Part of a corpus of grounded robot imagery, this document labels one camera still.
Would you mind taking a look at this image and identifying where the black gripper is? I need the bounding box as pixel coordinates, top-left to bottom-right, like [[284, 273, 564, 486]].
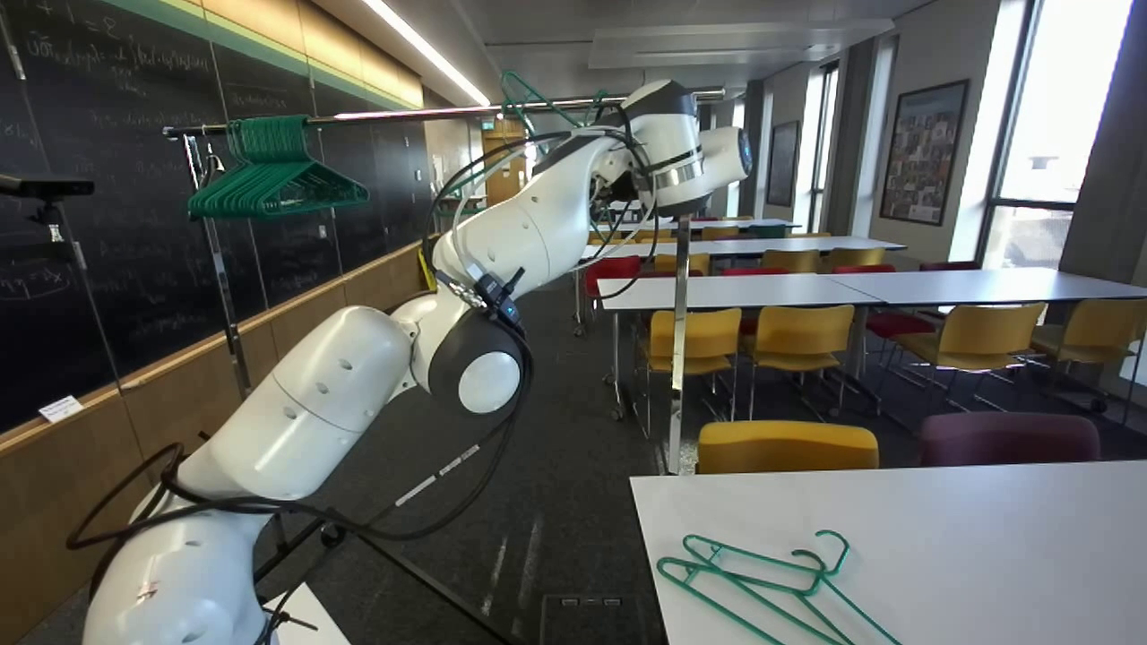
[[585, 117, 644, 199]]

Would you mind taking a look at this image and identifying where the white sheet at robot base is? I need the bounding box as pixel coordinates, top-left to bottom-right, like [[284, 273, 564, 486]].
[[263, 579, 355, 645]]

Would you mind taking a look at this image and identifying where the long white table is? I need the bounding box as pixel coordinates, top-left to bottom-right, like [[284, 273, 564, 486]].
[[592, 266, 1147, 423], [579, 233, 908, 262], [589, 215, 794, 240]]

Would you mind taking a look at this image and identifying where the ceiling light strip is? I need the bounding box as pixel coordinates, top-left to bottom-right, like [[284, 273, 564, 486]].
[[355, 0, 494, 110]]

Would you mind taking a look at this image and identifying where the bundle of green hangers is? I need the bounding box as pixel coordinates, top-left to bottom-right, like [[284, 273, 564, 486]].
[[183, 110, 371, 227]]

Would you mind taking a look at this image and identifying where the dark maroon chair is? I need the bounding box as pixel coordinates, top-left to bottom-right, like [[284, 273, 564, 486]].
[[914, 410, 1103, 471]]

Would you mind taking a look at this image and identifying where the white rectangular work table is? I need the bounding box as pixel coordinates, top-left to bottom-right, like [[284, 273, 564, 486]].
[[627, 459, 1147, 645]]

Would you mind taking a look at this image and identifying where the large framed wall picture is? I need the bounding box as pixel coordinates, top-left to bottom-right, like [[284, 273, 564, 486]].
[[878, 79, 974, 228]]

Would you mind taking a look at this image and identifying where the green plastic clothes hanger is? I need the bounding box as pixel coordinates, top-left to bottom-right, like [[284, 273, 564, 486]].
[[498, 64, 589, 135], [652, 547, 856, 645], [676, 528, 908, 645]]

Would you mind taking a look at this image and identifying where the black camera on tripod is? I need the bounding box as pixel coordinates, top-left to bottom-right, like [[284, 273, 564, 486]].
[[0, 173, 128, 400]]

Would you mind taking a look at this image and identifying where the yellow chair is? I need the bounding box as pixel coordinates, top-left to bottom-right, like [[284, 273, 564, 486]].
[[649, 251, 717, 279], [643, 309, 745, 423], [821, 248, 890, 277], [760, 248, 825, 277], [748, 303, 859, 423], [1031, 296, 1147, 405], [899, 302, 1051, 405], [696, 420, 886, 478]]

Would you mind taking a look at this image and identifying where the small white label card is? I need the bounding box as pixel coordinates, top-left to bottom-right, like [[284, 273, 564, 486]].
[[37, 392, 91, 426]]

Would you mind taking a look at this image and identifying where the red chair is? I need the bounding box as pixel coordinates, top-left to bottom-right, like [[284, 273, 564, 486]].
[[579, 254, 649, 309], [859, 313, 945, 345]]

